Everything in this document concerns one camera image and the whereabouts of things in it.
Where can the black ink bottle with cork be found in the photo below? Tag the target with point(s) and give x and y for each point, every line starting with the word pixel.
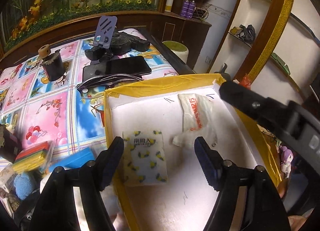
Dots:
pixel 52 67

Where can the white plastic bag red print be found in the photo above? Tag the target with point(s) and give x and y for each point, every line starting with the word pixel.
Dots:
pixel 195 116

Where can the blue tube packet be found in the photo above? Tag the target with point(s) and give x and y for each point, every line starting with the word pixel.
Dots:
pixel 77 158

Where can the colourful sponge pack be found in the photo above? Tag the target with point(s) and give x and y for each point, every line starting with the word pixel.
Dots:
pixel 32 156

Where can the black bag on shelf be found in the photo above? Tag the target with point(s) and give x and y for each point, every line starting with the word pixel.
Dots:
pixel 247 33

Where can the purple plush toy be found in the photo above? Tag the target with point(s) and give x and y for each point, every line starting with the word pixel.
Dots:
pixel 286 161

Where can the black camera device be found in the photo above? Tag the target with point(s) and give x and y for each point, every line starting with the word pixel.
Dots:
pixel 125 42

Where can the black smartphone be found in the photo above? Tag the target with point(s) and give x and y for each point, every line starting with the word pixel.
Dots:
pixel 125 67

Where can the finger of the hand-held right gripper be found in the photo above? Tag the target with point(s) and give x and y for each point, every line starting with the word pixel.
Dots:
pixel 240 96

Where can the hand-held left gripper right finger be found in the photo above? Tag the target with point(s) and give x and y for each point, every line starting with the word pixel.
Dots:
pixel 205 162

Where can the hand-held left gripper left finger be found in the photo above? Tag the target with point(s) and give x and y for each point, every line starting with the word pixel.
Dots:
pixel 113 164

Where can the lemon print packet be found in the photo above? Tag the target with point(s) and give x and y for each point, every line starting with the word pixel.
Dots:
pixel 145 161

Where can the black dustpan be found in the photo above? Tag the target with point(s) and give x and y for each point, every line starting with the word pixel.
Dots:
pixel 223 72

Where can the purple phone stand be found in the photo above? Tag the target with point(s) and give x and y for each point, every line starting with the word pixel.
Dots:
pixel 106 30

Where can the green topped stool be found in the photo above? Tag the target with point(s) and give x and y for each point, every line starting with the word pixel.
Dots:
pixel 176 50

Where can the blue knitted cloth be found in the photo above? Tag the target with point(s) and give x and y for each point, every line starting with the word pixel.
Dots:
pixel 25 186

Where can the yellow-taped white box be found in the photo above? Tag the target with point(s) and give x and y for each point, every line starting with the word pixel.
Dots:
pixel 155 111

